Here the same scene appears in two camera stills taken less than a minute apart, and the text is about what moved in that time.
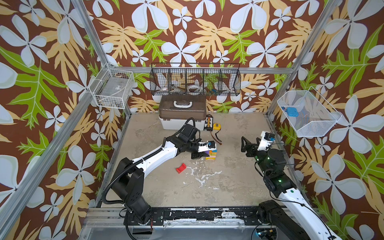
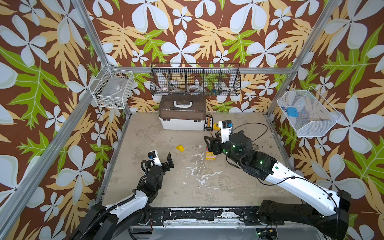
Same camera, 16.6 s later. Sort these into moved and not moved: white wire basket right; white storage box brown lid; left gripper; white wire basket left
Moved: left gripper
Not moved: white wire basket right; white wire basket left; white storage box brown lid
